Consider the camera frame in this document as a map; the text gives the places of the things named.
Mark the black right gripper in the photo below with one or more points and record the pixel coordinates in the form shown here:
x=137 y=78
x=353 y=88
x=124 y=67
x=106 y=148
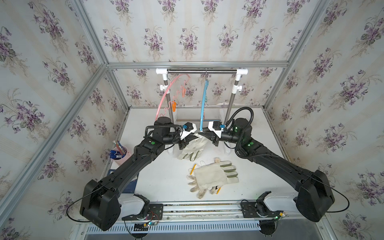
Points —
x=213 y=138

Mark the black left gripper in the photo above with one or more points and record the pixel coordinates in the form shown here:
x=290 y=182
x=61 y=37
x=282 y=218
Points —
x=183 y=143

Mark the white glove with grey strap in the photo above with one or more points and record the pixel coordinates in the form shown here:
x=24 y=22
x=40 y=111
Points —
x=194 y=149

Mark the blue wavy hanger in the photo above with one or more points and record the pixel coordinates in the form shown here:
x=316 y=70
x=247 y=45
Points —
x=203 y=103

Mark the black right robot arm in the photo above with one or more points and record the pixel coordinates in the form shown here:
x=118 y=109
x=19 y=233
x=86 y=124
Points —
x=315 y=194

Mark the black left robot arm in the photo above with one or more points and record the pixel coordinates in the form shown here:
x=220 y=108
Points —
x=100 y=201

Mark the pink clothes peg on pink hanger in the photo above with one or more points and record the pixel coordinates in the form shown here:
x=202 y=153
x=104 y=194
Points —
x=184 y=92

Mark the orange clothes peg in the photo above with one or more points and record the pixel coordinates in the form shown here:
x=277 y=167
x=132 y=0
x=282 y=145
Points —
x=174 y=105

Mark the pink pen cup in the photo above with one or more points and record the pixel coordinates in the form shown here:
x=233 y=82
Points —
x=121 y=161

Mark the blue book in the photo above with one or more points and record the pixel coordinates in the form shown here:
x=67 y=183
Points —
x=123 y=181

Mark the white and steel drying rack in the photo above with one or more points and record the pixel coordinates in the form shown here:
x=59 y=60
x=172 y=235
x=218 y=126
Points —
x=194 y=84

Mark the small circuit board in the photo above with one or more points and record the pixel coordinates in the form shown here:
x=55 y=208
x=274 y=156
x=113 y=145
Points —
x=144 y=227

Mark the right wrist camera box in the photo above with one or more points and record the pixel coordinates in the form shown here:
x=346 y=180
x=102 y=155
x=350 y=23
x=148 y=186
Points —
x=217 y=128

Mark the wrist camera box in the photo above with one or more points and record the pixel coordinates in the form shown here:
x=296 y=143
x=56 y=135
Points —
x=187 y=129
x=217 y=128

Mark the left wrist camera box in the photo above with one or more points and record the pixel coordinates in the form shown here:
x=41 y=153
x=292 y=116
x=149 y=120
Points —
x=187 y=129

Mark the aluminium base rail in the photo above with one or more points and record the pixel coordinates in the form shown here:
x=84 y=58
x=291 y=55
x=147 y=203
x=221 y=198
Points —
x=135 y=211

